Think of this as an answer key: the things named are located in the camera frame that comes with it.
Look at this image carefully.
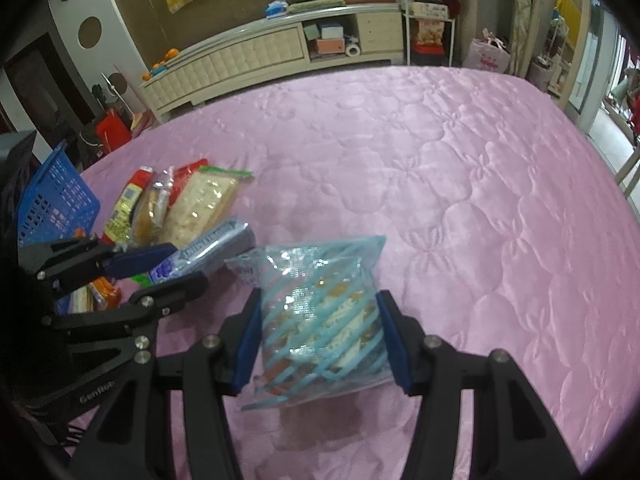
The green cushion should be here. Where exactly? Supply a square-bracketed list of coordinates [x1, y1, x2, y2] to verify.
[287, 0, 347, 13]

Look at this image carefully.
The white metal rack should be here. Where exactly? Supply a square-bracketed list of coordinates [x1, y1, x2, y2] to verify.
[387, 0, 461, 67]

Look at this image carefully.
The patterned beige curtain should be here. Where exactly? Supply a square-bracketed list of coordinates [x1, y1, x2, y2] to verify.
[510, 0, 556, 81]

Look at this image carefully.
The blue striped clear snack bag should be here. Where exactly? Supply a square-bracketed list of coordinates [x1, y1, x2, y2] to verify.
[224, 235, 401, 411]

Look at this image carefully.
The black bag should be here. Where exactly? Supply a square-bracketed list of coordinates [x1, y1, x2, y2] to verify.
[75, 120, 108, 171]

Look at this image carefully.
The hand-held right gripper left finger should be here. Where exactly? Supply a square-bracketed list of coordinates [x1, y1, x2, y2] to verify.
[67, 287, 266, 480]

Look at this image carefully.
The pink quilted blanket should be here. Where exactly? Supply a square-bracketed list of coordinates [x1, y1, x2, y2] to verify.
[65, 64, 632, 480]

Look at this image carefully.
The blue plastic basket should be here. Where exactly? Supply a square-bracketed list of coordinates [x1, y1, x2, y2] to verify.
[15, 141, 103, 313]

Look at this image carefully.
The clear cracker packet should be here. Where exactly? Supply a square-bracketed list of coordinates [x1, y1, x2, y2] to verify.
[160, 162, 255, 251]

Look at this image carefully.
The pink gift bag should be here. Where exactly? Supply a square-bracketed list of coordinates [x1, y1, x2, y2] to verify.
[467, 30, 512, 75]

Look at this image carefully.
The clear bread packet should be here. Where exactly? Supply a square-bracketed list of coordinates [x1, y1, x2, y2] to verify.
[131, 167, 176, 248]

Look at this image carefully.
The red yellow snack packet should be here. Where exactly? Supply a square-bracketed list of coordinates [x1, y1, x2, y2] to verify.
[102, 166, 155, 248]

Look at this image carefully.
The red bag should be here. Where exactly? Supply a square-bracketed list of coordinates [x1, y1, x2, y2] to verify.
[95, 110, 132, 153]

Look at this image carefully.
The white printed box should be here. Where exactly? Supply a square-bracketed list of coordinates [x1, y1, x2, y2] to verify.
[411, 2, 450, 18]

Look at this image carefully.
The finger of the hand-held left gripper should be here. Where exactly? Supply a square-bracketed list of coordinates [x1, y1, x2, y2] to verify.
[17, 235, 180, 293]
[42, 271, 211, 361]

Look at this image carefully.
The orange snack packet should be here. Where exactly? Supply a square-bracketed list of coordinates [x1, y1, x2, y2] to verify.
[75, 277, 122, 313]

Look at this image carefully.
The cream low cabinet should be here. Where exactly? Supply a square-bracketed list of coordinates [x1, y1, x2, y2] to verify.
[139, 2, 406, 125]

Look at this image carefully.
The purple snack packet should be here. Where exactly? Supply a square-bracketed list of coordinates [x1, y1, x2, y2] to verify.
[149, 217, 256, 286]

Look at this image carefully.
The orange printed snack box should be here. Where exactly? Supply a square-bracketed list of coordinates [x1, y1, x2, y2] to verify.
[416, 19, 446, 46]

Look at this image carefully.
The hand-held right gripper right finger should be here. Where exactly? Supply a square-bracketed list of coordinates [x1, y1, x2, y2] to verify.
[375, 289, 583, 480]

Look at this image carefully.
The woven floor basket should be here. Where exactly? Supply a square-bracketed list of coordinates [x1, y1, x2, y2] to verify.
[529, 57, 553, 92]

